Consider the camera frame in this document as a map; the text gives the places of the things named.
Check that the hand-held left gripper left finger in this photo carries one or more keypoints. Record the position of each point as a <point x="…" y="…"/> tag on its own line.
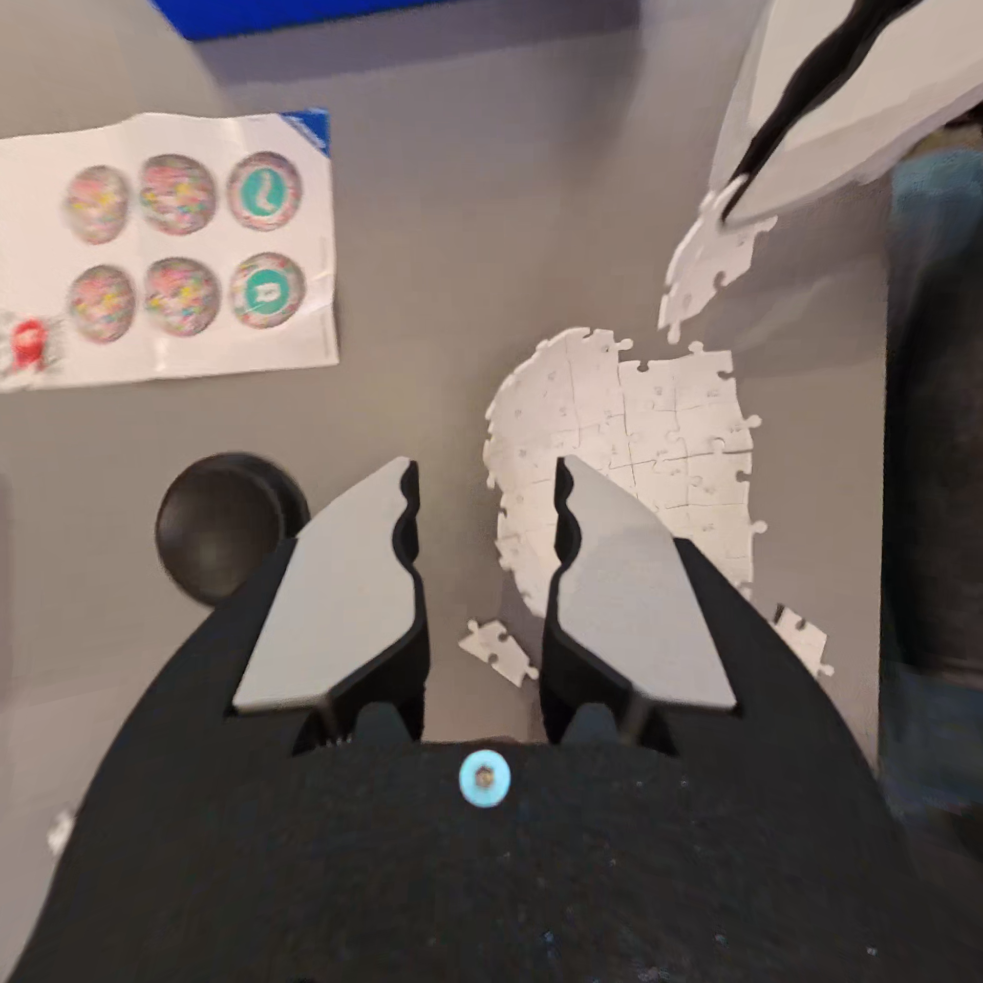
<point x="338" y="614"/>

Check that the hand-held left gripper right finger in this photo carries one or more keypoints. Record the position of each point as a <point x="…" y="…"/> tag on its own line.
<point x="637" y="614"/>

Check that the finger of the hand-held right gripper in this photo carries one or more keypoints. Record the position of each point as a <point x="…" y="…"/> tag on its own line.
<point x="776" y="69"/>
<point x="883" y="107"/>

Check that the white puzzle ball shell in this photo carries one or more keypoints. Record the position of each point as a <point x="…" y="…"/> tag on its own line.
<point x="676" y="461"/>

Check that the black round ball stand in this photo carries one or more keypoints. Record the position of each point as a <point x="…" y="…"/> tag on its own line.
<point x="215" y="530"/>

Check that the small white puzzle piece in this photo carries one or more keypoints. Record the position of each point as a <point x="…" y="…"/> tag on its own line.
<point x="60" y="831"/>

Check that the person's blue jeans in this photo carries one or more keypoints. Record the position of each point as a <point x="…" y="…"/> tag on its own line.
<point x="937" y="737"/>

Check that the printed instruction sheet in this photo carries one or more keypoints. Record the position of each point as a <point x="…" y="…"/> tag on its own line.
<point x="192" y="253"/>

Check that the blue plastic bin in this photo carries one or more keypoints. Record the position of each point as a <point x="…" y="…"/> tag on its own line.
<point x="307" y="15"/>

